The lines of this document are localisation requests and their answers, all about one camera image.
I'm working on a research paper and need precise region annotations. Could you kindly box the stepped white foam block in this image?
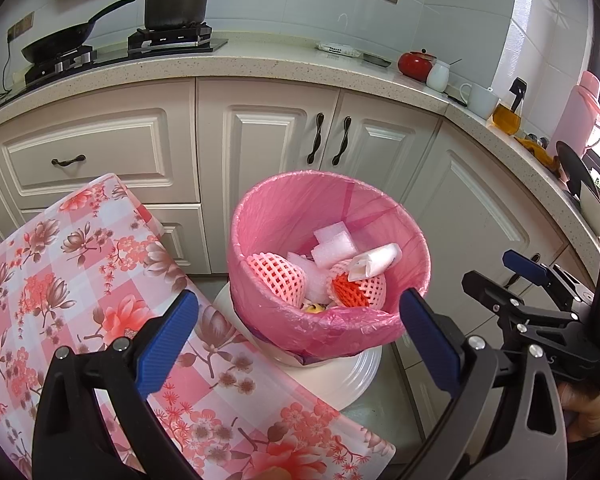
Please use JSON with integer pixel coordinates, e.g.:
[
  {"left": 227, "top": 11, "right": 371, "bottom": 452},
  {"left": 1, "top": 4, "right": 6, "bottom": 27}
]
[{"left": 312, "top": 224, "right": 362, "bottom": 270}]

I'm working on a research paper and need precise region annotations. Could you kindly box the white tray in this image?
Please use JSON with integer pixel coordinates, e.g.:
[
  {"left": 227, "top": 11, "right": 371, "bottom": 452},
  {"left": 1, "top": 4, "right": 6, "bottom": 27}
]
[{"left": 316, "top": 40, "right": 361, "bottom": 57}]

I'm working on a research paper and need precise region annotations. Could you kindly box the white round stand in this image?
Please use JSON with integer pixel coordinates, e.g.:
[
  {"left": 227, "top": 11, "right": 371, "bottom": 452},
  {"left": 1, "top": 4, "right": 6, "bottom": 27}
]
[{"left": 211, "top": 280, "right": 383, "bottom": 411}]

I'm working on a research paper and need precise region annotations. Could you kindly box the pink-lined waste bin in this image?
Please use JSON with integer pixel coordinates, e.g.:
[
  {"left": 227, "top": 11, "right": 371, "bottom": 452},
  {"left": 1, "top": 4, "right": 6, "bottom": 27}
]
[{"left": 227, "top": 170, "right": 433, "bottom": 361}]

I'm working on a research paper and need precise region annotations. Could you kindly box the yellow cloth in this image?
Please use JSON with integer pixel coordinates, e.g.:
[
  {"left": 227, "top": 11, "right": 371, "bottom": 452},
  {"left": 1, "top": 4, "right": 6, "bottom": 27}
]
[{"left": 514, "top": 134, "right": 556, "bottom": 168}]

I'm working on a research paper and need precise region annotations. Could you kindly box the pink thermos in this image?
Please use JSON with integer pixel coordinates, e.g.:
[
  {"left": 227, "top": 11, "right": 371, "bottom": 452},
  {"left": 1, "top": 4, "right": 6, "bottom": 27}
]
[{"left": 555, "top": 71, "right": 600, "bottom": 153}]

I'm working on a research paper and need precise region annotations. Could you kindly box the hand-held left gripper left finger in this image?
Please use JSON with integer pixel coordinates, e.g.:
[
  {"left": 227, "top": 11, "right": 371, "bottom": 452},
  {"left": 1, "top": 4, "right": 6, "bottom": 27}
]
[{"left": 31, "top": 289, "right": 201, "bottom": 480}]

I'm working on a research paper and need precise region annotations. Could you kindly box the speckled kitchen countertop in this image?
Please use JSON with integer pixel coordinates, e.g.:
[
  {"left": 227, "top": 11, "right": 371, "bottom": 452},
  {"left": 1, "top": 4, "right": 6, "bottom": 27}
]
[{"left": 0, "top": 35, "right": 600, "bottom": 271}]

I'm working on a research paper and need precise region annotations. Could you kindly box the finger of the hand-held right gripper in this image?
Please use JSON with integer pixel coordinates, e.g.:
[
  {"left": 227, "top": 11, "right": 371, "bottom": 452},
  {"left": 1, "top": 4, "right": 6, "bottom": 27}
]
[
  {"left": 502, "top": 249, "right": 594, "bottom": 307},
  {"left": 461, "top": 269, "right": 527, "bottom": 322}
]

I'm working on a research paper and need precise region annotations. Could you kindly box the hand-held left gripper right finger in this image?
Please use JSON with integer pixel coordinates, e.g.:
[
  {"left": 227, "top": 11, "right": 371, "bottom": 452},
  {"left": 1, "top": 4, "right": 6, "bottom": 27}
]
[{"left": 399, "top": 287, "right": 568, "bottom": 480}]

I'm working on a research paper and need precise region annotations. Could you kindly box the person's right hand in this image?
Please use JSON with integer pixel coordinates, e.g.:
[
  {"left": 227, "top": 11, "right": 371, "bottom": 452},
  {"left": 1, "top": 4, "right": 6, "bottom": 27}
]
[{"left": 560, "top": 382, "right": 600, "bottom": 443}]

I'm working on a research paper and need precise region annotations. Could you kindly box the red teapot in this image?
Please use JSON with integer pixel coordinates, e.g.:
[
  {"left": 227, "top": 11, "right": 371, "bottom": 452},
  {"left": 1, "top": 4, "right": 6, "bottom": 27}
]
[{"left": 397, "top": 49, "right": 438, "bottom": 82}]

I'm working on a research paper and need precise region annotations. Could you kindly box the black power cable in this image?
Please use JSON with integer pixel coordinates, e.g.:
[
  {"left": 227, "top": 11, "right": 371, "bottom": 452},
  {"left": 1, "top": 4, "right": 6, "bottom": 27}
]
[{"left": 0, "top": 37, "right": 13, "bottom": 103}]

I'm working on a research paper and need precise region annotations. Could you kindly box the gold wall outlet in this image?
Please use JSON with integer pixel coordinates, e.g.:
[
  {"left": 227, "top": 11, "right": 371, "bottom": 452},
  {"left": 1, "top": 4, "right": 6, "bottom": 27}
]
[{"left": 7, "top": 11, "right": 35, "bottom": 41}]

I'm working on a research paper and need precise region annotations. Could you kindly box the black wok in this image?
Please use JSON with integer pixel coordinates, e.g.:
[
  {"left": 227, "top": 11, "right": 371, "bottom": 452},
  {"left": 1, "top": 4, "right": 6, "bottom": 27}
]
[{"left": 21, "top": 0, "right": 138, "bottom": 63}]

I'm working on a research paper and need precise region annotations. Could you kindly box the pink floral tablecloth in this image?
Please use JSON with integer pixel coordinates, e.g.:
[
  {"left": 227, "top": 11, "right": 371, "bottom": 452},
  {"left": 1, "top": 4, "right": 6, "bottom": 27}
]
[{"left": 0, "top": 172, "right": 397, "bottom": 480}]

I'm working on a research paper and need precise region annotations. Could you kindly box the oil bottle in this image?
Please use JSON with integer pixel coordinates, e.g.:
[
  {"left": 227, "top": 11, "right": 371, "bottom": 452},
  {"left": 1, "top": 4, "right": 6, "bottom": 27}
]
[{"left": 491, "top": 77, "right": 528, "bottom": 136}]

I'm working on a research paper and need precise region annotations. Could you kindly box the white cabinet door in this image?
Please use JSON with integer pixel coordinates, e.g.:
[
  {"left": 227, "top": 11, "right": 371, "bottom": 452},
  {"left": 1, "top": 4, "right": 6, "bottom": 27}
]
[
  {"left": 332, "top": 92, "right": 443, "bottom": 221},
  {"left": 195, "top": 77, "right": 342, "bottom": 276},
  {"left": 395, "top": 125, "right": 571, "bottom": 441}
]

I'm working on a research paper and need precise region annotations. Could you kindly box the printed white paper cup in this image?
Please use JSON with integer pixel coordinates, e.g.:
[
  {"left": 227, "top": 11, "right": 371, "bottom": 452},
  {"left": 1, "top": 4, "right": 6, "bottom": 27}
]
[{"left": 347, "top": 242, "right": 403, "bottom": 283}]

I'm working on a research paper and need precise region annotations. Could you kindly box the white jar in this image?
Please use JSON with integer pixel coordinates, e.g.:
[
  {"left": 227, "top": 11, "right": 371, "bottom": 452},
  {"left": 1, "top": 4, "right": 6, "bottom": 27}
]
[{"left": 426, "top": 58, "right": 463, "bottom": 93}]

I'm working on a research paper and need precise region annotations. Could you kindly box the black round pan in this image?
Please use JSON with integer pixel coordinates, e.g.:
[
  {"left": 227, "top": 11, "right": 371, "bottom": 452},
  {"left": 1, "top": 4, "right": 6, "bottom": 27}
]
[{"left": 555, "top": 140, "right": 600, "bottom": 206}]

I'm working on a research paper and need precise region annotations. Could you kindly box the black gas stove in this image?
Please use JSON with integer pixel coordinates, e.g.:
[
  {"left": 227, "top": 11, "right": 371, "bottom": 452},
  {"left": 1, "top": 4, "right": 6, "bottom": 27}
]
[{"left": 0, "top": 22, "right": 229, "bottom": 111}]

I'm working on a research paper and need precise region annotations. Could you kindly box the pink orange foam fruit net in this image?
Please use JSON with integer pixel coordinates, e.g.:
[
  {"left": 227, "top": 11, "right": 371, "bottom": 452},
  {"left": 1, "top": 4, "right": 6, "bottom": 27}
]
[{"left": 330, "top": 262, "right": 387, "bottom": 308}]

